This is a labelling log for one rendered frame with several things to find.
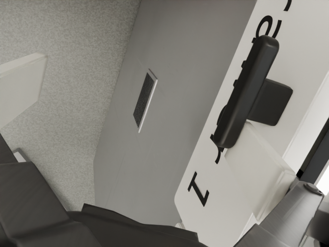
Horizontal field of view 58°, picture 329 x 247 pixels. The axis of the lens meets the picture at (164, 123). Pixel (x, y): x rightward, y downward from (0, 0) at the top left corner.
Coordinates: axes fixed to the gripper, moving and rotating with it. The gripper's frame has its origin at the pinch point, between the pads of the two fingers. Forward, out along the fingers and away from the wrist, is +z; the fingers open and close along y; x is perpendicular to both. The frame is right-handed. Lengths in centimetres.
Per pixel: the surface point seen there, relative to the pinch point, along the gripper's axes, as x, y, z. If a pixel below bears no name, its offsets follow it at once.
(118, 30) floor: -3, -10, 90
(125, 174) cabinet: -27.6, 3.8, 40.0
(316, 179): -0.4, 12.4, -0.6
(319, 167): 0.4, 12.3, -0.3
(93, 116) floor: -36, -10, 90
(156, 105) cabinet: -9.1, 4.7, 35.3
